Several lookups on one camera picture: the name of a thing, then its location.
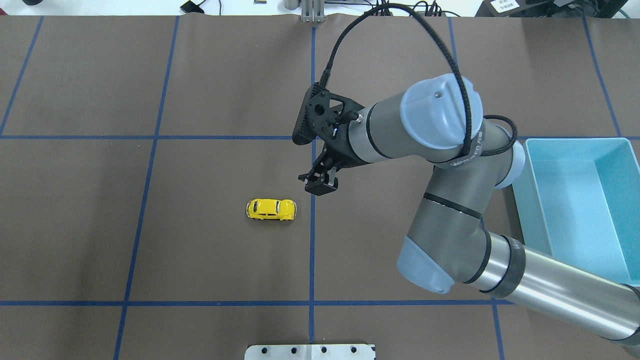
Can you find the brown paper table mat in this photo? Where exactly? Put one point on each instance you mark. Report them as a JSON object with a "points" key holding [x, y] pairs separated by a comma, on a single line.
{"points": [[130, 147]]}

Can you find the aluminium frame post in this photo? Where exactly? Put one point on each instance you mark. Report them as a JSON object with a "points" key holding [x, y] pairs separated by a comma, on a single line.
{"points": [[312, 11]]}

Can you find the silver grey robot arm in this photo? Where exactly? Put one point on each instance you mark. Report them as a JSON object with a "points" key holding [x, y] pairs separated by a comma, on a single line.
{"points": [[441, 121]]}

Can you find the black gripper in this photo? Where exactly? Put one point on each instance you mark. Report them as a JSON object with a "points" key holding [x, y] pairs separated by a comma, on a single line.
{"points": [[338, 153]]}

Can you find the yellow beetle toy car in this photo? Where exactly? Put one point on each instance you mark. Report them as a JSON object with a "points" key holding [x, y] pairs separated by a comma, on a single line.
{"points": [[271, 209]]}

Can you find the small metal cylinder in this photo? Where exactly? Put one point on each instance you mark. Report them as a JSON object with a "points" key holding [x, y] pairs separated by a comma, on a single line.
{"points": [[291, 4]]}

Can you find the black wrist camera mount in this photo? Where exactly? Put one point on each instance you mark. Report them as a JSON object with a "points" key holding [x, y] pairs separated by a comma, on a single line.
{"points": [[324, 115]]}

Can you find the light blue plastic bin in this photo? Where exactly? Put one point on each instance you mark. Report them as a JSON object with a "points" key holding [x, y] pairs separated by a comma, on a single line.
{"points": [[578, 201]]}

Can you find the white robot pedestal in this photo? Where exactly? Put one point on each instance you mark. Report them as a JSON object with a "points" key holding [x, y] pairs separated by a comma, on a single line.
{"points": [[340, 351]]}

